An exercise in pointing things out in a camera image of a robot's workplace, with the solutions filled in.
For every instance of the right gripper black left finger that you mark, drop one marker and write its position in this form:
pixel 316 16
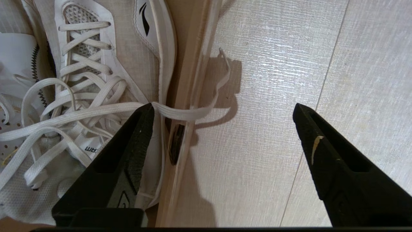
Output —
pixel 122 161

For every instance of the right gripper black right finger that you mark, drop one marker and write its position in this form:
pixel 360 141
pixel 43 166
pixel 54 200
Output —
pixel 347 180

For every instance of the white lace-up sneaker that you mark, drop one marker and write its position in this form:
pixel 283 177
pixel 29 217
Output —
pixel 16 58
pixel 128 48

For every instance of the brown cardboard shoe box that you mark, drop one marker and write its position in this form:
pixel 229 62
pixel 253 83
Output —
pixel 193 48

